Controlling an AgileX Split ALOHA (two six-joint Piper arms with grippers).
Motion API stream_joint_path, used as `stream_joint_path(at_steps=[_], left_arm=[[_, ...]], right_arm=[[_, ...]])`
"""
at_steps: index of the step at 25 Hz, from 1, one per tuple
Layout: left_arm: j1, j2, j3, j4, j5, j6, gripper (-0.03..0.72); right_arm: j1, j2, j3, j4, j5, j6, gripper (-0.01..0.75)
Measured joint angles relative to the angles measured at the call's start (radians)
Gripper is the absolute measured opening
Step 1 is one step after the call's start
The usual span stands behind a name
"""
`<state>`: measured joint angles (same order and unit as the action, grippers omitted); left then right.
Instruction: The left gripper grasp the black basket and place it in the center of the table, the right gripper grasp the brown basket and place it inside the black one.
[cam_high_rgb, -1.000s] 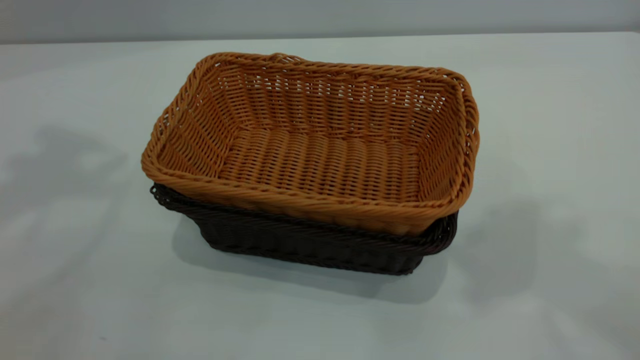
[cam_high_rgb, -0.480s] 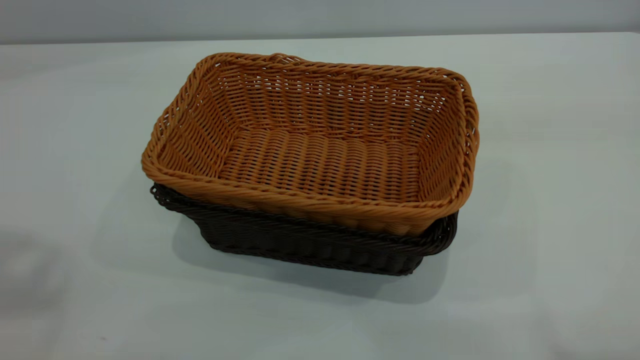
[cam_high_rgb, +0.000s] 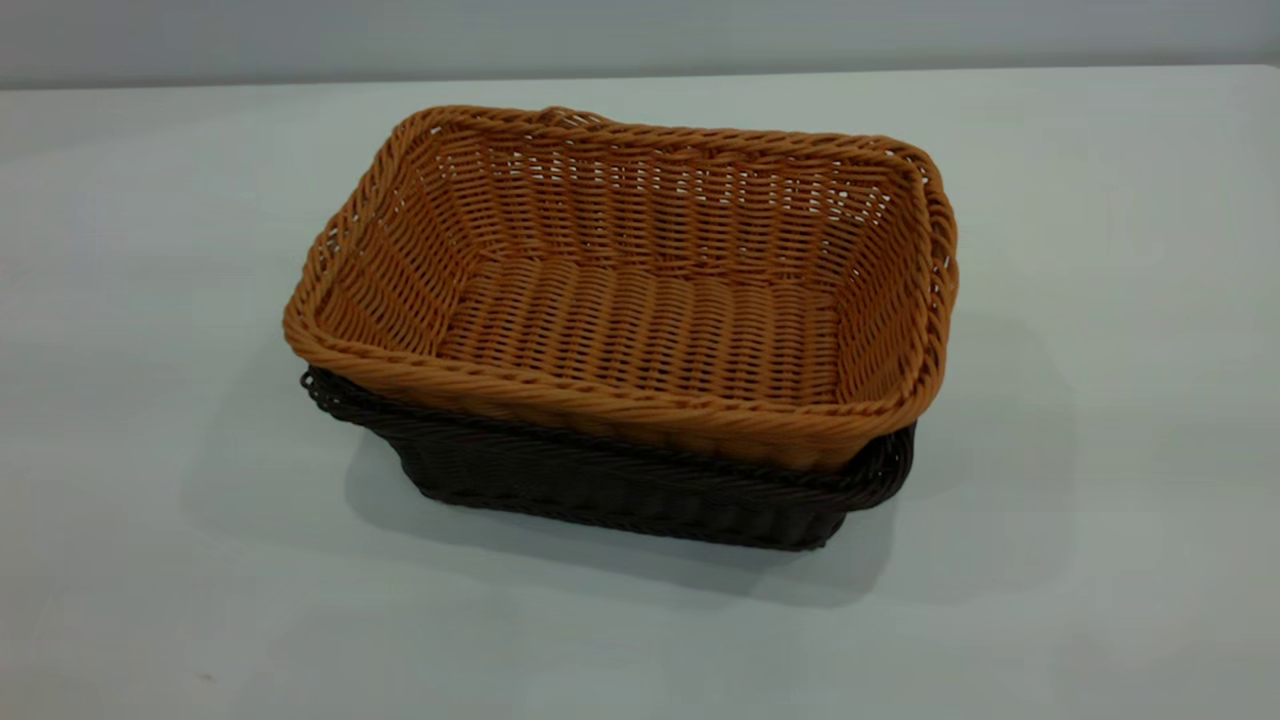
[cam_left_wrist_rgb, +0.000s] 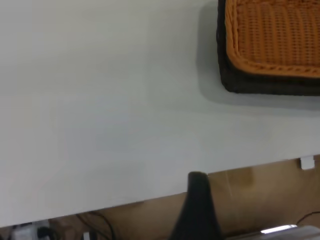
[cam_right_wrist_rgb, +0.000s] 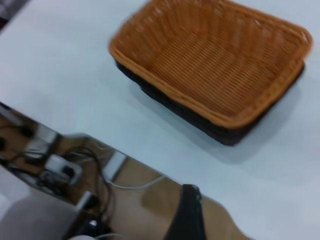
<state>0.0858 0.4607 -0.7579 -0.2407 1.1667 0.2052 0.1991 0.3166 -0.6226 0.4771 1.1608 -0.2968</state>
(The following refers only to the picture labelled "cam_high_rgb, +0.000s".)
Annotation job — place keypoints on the orange wicker basket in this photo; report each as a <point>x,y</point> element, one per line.
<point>640,330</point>

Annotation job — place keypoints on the black wicker basket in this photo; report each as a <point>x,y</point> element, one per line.
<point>600,490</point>

